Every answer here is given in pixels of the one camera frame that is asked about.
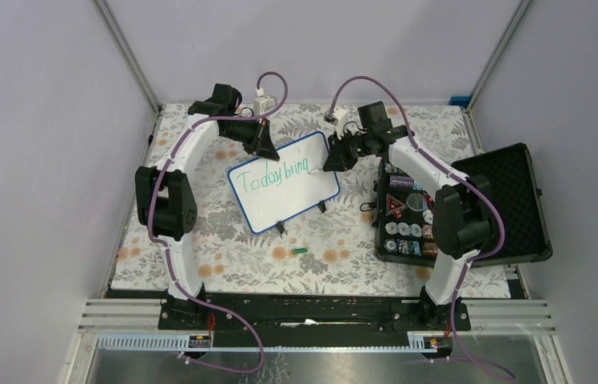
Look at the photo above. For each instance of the black open case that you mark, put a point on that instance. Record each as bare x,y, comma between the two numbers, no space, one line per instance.
404,210

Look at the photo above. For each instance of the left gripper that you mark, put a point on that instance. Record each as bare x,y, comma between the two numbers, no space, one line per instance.
261,144

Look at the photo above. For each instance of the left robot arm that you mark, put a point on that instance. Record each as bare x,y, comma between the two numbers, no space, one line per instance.
166,204

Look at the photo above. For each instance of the blue corner clamp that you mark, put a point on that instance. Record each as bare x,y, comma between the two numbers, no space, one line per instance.
461,101

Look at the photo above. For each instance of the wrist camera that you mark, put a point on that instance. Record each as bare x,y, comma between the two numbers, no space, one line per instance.
263,103
338,118

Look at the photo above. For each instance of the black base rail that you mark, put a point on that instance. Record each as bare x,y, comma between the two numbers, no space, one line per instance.
250,320

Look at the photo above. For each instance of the blue framed whiteboard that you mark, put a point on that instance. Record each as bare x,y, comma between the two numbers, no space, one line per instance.
269,192

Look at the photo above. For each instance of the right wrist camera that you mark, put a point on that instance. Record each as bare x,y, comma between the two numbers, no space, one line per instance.
338,118

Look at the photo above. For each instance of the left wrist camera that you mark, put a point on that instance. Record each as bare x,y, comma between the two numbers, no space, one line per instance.
263,103

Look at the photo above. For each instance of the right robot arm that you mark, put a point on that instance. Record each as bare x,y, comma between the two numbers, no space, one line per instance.
466,224

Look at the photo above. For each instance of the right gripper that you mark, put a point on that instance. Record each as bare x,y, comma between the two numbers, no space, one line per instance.
338,159

